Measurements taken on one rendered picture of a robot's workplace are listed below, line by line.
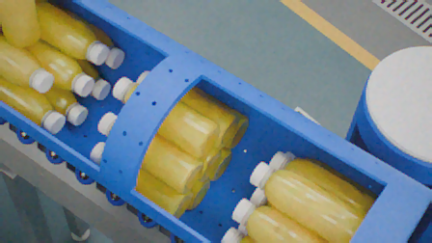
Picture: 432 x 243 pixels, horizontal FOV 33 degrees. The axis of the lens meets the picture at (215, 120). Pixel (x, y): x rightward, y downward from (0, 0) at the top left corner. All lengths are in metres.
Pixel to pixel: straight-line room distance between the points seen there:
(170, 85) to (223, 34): 1.70
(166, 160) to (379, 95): 0.46
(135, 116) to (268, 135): 0.30
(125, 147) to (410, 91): 0.59
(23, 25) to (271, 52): 1.61
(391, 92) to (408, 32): 1.55
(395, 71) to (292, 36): 1.42
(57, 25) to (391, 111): 0.65
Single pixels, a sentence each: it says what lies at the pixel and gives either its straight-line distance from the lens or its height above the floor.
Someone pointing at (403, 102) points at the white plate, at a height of 1.04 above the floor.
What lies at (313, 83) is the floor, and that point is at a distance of 2.73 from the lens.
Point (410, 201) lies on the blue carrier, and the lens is 1.10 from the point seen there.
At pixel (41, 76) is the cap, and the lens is 1.33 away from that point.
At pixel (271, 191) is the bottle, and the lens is 1.14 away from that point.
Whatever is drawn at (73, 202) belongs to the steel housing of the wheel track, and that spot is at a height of 0.87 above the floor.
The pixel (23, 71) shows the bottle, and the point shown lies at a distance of 1.34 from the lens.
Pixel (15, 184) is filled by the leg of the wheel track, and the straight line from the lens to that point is 1.82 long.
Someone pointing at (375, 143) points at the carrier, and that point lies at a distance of 1.42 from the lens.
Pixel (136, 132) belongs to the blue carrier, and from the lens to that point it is 1.13.
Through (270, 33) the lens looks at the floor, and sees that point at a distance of 2.86.
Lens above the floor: 2.16
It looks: 56 degrees down
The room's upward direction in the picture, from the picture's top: 4 degrees clockwise
